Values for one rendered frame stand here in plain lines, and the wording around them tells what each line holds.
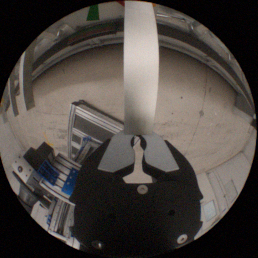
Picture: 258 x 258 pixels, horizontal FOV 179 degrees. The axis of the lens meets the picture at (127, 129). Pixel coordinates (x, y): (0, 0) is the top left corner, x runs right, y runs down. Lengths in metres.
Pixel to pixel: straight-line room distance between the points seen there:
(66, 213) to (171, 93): 1.44
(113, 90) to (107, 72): 0.22
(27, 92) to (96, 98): 0.88
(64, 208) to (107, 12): 0.91
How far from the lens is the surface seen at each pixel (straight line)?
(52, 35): 0.42
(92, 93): 1.04
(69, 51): 1.13
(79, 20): 0.35
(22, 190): 0.63
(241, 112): 2.35
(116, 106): 0.98
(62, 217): 0.68
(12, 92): 0.50
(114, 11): 0.32
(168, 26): 0.35
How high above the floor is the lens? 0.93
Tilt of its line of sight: 59 degrees down
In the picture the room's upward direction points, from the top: 174 degrees counter-clockwise
